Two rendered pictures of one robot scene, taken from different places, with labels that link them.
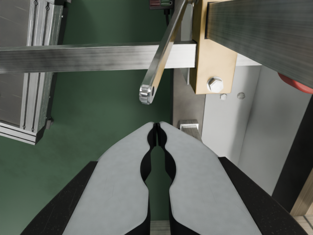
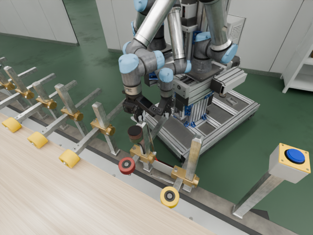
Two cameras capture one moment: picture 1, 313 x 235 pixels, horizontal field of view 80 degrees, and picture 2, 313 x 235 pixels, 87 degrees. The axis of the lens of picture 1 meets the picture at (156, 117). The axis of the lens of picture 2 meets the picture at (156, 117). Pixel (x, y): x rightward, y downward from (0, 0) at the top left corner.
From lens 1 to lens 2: 76 cm
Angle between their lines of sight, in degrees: 37
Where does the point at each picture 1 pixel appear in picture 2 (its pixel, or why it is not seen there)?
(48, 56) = (159, 126)
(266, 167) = not seen: hidden behind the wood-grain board
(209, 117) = (109, 167)
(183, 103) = (125, 155)
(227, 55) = (138, 152)
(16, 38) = (178, 135)
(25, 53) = (161, 123)
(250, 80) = not seen: hidden behind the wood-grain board
